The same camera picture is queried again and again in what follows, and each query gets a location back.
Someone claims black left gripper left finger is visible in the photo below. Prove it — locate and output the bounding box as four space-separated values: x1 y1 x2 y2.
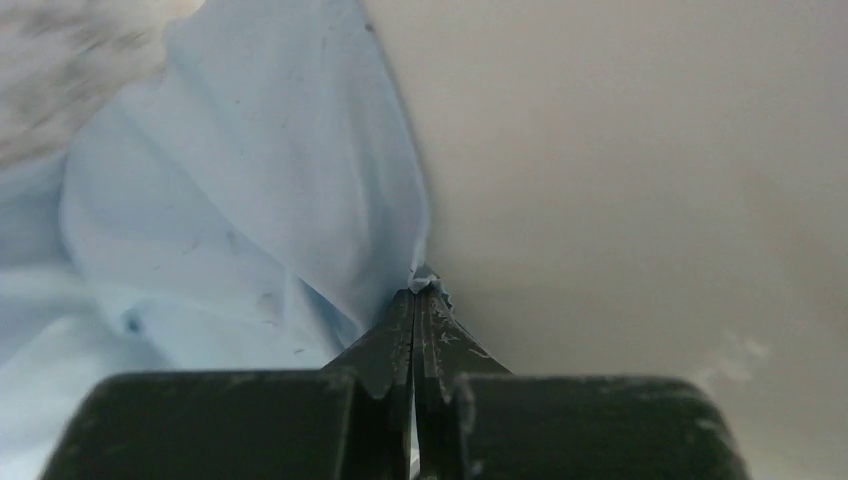
43 291 414 479

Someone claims floral patterned table mat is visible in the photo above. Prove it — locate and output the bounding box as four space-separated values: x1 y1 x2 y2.
1 0 202 167

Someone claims cream white pillow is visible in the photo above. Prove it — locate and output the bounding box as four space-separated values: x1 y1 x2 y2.
366 1 847 479

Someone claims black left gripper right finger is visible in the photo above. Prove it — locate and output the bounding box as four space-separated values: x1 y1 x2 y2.
412 288 748 479

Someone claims light blue pillowcase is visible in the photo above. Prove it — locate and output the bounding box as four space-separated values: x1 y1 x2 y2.
1 1 433 479

